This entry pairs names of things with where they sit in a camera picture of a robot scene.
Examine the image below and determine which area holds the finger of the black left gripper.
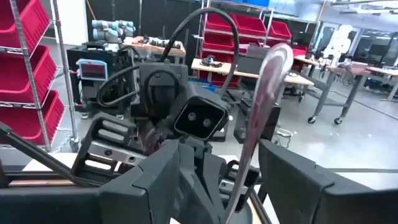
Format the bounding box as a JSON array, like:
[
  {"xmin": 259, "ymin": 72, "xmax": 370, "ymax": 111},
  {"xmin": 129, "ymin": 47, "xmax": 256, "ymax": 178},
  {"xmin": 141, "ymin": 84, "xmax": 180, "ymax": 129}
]
[
  {"xmin": 201, "ymin": 149, "xmax": 231, "ymax": 202},
  {"xmin": 220, "ymin": 159, "xmax": 261, "ymax": 213}
]

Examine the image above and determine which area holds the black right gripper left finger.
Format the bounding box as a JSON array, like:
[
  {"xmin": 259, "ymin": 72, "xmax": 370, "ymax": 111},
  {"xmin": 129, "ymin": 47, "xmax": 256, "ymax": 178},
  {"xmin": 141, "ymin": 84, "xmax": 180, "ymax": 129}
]
[{"xmin": 0, "ymin": 139, "xmax": 218, "ymax": 224}]

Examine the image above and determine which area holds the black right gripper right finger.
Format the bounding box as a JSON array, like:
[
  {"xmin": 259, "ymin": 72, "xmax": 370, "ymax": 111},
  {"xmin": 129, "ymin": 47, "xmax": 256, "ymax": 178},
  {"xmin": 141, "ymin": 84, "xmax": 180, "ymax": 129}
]
[{"xmin": 258, "ymin": 139, "xmax": 398, "ymax": 224}]

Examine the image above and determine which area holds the silver table knife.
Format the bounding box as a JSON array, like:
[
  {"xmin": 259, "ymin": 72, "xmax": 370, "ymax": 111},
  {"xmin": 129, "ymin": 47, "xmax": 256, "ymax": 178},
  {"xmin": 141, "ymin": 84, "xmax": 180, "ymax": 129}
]
[{"xmin": 224, "ymin": 42, "xmax": 295, "ymax": 224}]

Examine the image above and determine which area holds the black floor box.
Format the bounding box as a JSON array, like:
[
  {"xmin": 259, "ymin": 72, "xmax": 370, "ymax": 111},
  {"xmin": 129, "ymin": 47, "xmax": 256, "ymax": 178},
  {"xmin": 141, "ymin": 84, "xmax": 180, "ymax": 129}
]
[{"xmin": 233, "ymin": 99, "xmax": 282, "ymax": 144}]

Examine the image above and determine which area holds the white floor power strip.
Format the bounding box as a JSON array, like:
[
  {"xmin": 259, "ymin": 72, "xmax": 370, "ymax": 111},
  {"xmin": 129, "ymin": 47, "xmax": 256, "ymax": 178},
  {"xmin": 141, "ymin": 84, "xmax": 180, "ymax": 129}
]
[{"xmin": 273, "ymin": 126, "xmax": 294, "ymax": 147}]

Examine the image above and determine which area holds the black equipment cart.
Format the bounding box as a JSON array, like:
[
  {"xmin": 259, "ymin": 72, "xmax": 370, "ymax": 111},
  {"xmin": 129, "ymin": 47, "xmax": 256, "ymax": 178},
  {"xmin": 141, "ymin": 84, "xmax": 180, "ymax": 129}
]
[{"xmin": 66, "ymin": 43, "xmax": 139, "ymax": 118}]

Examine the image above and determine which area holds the teach pendant with screen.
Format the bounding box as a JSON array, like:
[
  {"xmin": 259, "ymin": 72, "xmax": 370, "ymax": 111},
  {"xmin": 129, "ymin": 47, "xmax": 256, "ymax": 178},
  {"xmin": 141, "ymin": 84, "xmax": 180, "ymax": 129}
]
[{"xmin": 75, "ymin": 58, "xmax": 109, "ymax": 82}]

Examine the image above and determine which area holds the long wooden workbench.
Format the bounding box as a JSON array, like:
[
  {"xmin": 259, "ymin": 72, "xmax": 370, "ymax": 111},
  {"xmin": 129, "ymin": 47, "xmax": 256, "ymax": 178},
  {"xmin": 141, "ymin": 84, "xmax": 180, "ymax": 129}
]
[{"xmin": 191, "ymin": 57, "xmax": 315, "ymax": 94}]

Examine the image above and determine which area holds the red storage bin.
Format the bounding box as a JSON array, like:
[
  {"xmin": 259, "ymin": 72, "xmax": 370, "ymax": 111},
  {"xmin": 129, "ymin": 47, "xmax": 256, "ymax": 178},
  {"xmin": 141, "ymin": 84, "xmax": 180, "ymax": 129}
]
[
  {"xmin": 0, "ymin": 0, "xmax": 51, "ymax": 55},
  {"xmin": 0, "ymin": 45, "xmax": 59, "ymax": 105},
  {"xmin": 203, "ymin": 32, "xmax": 236, "ymax": 50},
  {"xmin": 233, "ymin": 14, "xmax": 268, "ymax": 37},
  {"xmin": 269, "ymin": 21, "xmax": 292, "ymax": 40},
  {"xmin": 0, "ymin": 90, "xmax": 65, "ymax": 146},
  {"xmin": 206, "ymin": 14, "xmax": 237, "ymax": 32}
]

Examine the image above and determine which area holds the black device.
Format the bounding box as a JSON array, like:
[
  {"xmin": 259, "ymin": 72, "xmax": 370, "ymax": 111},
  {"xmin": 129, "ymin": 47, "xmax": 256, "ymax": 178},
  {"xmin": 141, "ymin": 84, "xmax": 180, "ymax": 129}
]
[{"xmin": 200, "ymin": 55, "xmax": 223, "ymax": 68}]

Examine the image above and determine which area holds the dark grey box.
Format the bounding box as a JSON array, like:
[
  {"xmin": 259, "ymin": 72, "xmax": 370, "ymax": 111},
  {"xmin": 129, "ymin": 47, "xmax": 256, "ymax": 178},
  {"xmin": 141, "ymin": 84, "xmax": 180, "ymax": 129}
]
[{"xmin": 236, "ymin": 45, "xmax": 269, "ymax": 75}]

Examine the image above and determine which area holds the wooden table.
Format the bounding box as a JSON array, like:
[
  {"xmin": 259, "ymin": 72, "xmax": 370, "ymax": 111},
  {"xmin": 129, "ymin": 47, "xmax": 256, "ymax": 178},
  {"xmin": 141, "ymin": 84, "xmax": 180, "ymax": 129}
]
[{"xmin": 122, "ymin": 35, "xmax": 187, "ymax": 58}]

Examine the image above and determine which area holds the grey wheeled table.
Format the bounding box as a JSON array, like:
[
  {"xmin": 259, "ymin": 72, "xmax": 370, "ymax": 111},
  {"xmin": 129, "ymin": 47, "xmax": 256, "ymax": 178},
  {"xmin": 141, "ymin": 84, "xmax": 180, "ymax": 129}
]
[{"xmin": 294, "ymin": 55, "xmax": 373, "ymax": 125}]

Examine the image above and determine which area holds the black partition panel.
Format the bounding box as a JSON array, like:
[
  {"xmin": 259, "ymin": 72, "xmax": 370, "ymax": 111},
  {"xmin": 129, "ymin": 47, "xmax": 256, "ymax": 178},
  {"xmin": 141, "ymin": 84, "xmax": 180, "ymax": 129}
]
[{"xmin": 86, "ymin": 0, "xmax": 203, "ymax": 63}]

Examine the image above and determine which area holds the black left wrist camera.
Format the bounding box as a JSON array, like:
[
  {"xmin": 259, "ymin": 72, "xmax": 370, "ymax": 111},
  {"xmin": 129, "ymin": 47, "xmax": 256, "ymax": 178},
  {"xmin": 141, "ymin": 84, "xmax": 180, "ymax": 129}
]
[{"xmin": 172, "ymin": 95, "xmax": 230, "ymax": 141}]

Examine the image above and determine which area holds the black metal rig frame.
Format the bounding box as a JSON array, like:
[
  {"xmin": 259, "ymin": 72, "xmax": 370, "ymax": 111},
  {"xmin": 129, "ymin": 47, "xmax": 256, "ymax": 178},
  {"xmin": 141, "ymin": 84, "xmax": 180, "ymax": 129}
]
[{"xmin": 0, "ymin": 123, "xmax": 103, "ymax": 189}]

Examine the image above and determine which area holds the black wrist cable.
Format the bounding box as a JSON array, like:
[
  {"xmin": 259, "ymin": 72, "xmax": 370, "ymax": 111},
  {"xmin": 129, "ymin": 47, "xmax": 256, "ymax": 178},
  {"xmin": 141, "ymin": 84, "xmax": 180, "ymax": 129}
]
[{"xmin": 95, "ymin": 6, "xmax": 241, "ymax": 108}]

